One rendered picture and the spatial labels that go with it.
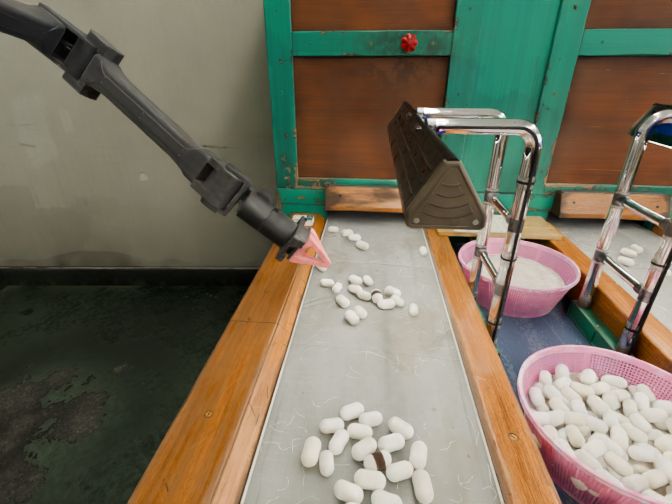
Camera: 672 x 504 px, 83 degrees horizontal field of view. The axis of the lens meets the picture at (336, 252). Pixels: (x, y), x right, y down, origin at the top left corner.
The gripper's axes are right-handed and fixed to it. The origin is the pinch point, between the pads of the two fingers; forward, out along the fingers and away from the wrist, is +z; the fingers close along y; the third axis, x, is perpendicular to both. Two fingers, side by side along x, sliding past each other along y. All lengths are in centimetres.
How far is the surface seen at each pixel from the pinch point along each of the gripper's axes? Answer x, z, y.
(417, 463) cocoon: -3.3, 16.2, -36.0
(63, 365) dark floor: 142, -43, 51
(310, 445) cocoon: 4.6, 5.6, -35.0
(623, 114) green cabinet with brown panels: -66, 45, 48
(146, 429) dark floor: 108, -1, 23
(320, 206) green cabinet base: 8.4, -1.8, 48.0
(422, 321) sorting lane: -4.8, 21.0, -5.0
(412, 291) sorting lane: -4.2, 20.3, 5.9
